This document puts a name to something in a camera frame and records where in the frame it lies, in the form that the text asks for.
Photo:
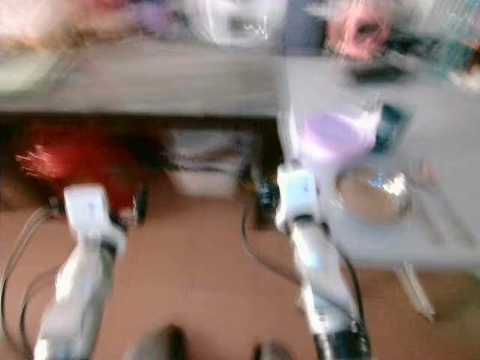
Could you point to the pink round object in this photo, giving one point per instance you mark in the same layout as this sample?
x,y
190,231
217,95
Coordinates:
x,y
360,31

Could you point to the white storage box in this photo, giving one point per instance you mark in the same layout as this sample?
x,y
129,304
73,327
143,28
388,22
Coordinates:
x,y
206,161

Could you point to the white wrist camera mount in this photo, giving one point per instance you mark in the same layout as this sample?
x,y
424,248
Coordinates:
x,y
296,196
90,214

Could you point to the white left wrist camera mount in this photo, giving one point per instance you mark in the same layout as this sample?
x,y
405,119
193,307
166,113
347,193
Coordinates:
x,y
90,214

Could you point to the flat black object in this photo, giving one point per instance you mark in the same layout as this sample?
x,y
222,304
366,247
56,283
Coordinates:
x,y
379,73

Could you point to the purple plastic bowl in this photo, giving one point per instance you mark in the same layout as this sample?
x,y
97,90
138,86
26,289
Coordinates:
x,y
337,136

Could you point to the red bag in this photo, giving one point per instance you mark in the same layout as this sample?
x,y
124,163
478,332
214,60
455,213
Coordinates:
x,y
79,159

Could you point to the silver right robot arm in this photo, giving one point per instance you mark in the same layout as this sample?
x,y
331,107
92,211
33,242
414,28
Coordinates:
x,y
326,289

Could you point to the dark teal box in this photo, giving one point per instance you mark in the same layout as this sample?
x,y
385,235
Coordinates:
x,y
394,126

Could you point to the shiny metal bowl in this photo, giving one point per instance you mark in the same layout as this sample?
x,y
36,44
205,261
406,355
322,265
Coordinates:
x,y
375,195

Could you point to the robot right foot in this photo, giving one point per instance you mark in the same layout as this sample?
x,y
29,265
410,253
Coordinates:
x,y
271,351

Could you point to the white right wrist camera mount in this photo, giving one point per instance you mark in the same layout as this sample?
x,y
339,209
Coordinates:
x,y
296,196

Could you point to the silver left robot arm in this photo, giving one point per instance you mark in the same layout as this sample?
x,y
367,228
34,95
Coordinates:
x,y
73,304

